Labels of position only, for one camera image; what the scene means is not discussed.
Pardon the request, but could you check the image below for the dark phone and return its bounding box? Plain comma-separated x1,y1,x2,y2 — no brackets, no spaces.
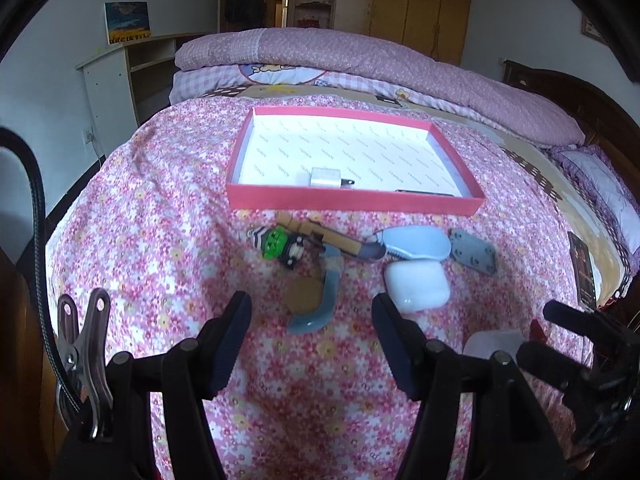
568,231,597,312

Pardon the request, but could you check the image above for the wooden nightstand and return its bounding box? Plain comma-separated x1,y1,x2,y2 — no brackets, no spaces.
75,32,208,158

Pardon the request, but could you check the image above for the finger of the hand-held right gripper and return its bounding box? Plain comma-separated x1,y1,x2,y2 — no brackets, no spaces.
542,300,640,361
515,341,601,401

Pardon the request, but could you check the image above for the white plastic object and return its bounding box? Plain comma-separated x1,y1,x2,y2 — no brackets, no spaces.
462,329,523,362

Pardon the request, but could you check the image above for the pink folded quilt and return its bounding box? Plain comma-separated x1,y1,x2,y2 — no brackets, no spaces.
175,26,586,148

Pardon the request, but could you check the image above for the wooden wardrobe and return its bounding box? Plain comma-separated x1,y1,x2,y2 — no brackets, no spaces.
331,0,475,67

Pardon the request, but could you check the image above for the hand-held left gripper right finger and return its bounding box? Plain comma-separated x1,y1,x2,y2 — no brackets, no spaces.
372,293,566,480

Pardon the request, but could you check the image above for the black gooseneck cable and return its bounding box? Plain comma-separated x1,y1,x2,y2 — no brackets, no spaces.
0,127,88,413

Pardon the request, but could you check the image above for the wooden handled tool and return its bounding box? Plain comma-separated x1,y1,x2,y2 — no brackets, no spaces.
276,211,388,262

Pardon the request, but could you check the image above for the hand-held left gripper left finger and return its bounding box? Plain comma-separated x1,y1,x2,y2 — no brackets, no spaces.
107,290,253,480

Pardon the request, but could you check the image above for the green toy figure keychain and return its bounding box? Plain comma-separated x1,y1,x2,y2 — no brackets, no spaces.
248,225,307,267

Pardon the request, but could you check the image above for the small framed picture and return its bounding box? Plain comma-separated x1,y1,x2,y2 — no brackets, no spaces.
581,14,608,43

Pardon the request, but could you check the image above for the dark wooden headboard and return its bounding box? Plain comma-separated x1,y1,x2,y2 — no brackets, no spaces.
502,59,640,181

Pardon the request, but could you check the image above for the white earbuds case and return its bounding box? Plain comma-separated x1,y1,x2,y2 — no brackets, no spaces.
383,259,449,314

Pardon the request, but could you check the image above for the brown wooden furniture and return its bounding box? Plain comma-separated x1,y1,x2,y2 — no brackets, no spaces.
0,247,63,480

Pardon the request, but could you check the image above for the metal spring clip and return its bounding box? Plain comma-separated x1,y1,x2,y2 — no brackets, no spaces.
56,287,114,442

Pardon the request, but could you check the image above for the purple floral pillow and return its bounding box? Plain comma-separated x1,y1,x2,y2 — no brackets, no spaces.
547,144,640,256

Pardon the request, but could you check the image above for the white charger plug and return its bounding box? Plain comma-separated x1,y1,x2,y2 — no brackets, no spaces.
306,166,357,189

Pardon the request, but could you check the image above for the floral pink bedsheet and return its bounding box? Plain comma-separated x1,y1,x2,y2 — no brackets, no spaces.
46,94,596,480

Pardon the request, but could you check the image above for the red shallow cardboard box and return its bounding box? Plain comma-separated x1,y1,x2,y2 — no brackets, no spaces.
226,106,487,217

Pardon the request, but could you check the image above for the grey metal plate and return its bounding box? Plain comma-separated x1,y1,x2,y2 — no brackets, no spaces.
447,228,498,276

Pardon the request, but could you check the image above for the blue and yellow painting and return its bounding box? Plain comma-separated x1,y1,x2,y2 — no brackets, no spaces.
104,1,152,46

